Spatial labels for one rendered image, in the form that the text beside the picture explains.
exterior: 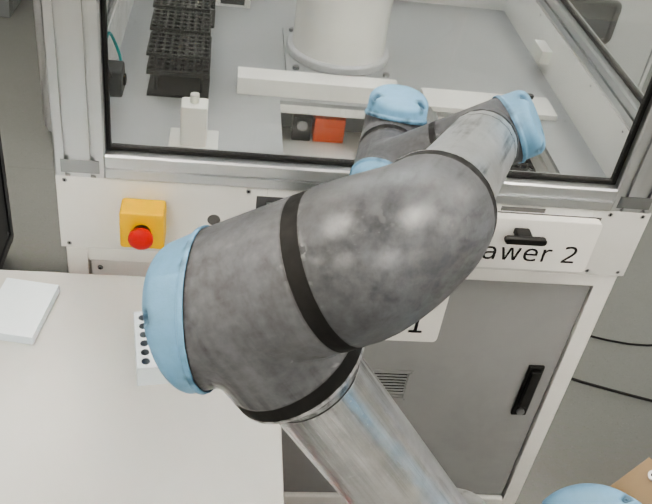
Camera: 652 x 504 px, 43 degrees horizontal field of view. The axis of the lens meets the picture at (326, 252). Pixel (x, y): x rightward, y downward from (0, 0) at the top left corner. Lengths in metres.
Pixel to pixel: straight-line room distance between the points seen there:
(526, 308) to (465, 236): 1.10
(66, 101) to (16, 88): 2.38
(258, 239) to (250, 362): 0.09
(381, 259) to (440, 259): 0.04
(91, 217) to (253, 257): 0.90
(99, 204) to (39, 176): 1.71
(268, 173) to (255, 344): 0.81
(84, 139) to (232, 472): 0.56
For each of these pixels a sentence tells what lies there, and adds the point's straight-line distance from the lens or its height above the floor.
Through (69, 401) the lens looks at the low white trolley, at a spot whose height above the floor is 0.76.
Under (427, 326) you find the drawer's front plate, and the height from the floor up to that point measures 0.85.
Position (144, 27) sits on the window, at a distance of 1.26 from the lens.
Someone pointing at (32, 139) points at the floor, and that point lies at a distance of 3.33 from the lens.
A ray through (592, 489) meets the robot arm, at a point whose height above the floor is 1.11.
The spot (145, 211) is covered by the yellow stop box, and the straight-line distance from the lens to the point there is 1.35.
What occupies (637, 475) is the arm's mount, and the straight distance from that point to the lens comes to 1.05.
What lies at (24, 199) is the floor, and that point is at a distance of 3.00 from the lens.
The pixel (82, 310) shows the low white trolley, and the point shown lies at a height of 0.76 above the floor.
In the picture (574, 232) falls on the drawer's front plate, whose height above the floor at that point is 0.91.
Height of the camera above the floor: 1.70
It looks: 38 degrees down
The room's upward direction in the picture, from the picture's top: 9 degrees clockwise
